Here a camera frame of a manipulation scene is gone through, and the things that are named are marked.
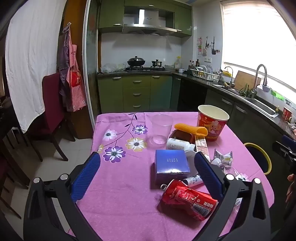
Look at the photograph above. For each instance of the cooking oil bottle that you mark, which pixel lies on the cooking oil bottle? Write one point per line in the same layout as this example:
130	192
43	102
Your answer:
177	63

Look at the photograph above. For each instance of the black hanging spatula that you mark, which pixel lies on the black hanging spatula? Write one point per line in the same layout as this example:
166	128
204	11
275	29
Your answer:
214	51

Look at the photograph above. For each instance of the green lower cabinets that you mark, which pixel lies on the green lower cabinets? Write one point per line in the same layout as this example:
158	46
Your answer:
136	92

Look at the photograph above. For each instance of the black wok with lid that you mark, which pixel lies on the black wok with lid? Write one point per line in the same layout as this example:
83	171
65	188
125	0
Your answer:
136	62

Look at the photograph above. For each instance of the gas stove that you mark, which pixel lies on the gas stove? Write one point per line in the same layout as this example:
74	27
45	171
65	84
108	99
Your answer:
145	68

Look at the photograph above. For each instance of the pink floral tablecloth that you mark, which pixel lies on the pink floral tablecloth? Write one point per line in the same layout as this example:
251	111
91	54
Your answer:
129	185

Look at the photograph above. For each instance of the red white drink carton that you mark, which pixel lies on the red white drink carton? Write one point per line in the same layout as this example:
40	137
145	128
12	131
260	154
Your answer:
200	144

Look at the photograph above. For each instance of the dark lower cabinets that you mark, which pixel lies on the dark lower cabinets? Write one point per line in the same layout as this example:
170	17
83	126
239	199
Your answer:
242	120

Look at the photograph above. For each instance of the glass sliding door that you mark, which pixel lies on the glass sliding door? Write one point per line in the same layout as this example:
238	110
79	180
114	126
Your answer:
92	58

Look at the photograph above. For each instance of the white plastic jar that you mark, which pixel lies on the white plastic jar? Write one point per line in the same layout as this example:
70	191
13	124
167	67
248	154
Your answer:
190	157

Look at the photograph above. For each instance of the red soda can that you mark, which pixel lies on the red soda can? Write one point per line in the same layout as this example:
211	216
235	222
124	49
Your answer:
187	199

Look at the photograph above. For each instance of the yellow rimmed trash bin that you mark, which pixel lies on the yellow rimmed trash bin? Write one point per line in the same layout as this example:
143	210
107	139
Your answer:
256	157

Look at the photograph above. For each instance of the clear plastic bag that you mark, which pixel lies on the clear plastic bag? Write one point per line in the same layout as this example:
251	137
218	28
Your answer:
113	67

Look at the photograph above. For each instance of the green plastic item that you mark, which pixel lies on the green plastic item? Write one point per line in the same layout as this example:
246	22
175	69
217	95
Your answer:
277	95

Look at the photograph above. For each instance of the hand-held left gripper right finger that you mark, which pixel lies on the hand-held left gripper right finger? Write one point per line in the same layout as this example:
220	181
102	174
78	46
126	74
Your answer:
208	176

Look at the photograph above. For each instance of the purple soap basket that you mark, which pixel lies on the purple soap basket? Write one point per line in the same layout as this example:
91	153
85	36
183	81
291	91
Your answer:
265	88

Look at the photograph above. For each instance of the green leafy vegetables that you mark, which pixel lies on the green leafy vegetables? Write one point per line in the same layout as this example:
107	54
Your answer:
247	92

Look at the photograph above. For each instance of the steel range hood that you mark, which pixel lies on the steel range hood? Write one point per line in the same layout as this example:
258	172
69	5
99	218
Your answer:
148	27

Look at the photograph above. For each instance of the clear plastic cup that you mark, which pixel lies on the clear plastic cup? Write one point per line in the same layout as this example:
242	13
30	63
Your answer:
161	129

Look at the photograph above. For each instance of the silver snack wrapper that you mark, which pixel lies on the silver snack wrapper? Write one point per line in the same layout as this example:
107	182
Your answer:
223	157

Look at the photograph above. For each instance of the red paper bucket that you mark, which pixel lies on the red paper bucket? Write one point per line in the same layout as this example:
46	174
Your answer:
212	128

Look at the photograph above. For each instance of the white dish rack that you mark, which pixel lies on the white dish rack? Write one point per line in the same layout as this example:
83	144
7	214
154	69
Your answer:
204	74

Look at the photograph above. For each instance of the blue cardboard box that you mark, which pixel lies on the blue cardboard box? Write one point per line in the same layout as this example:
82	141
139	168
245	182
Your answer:
171	161

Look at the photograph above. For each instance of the pink checkered apron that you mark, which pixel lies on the pink checkered apron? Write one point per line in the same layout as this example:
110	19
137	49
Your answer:
76	88

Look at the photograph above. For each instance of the person's right hand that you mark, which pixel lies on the person's right hand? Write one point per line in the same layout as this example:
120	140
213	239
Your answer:
291	185

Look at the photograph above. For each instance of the white hanging sheet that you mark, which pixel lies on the white hanging sheet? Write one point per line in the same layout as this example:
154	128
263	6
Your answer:
27	58

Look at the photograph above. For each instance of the orange textured sponge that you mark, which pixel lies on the orange textured sponge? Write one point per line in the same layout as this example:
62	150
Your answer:
189	128

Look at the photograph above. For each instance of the dark red chair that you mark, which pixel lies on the dark red chair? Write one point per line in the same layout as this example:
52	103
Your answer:
52	104

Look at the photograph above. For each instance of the dark wooden chair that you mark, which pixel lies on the dark wooden chair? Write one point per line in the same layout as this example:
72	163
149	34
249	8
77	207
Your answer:
9	143

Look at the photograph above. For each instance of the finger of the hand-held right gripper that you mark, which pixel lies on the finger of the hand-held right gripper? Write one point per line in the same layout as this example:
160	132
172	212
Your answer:
289	141

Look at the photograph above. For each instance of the wooden cutting board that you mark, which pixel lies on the wooden cutting board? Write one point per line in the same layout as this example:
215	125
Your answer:
245	80

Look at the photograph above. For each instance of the small black pot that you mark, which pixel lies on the small black pot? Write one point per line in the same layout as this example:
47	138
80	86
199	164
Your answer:
157	63

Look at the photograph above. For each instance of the white pill bottle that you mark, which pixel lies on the white pill bottle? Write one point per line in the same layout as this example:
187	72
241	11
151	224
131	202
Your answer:
178	144

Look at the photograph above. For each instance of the steel sink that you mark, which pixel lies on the steel sink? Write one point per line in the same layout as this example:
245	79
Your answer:
261	106

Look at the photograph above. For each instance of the tall steel faucet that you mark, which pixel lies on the tall steel faucet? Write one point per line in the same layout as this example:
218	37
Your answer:
256	78

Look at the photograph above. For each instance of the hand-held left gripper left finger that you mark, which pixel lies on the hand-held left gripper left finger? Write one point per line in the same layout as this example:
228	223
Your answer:
85	178

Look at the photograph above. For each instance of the hanging ladle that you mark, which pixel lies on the hanging ladle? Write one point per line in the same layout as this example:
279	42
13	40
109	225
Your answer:
204	52

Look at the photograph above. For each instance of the purple checkered apron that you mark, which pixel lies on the purple checkered apron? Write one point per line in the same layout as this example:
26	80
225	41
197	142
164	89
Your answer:
63	58

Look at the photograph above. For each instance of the small steel faucet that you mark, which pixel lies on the small steel faucet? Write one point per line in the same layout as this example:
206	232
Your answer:
231	78

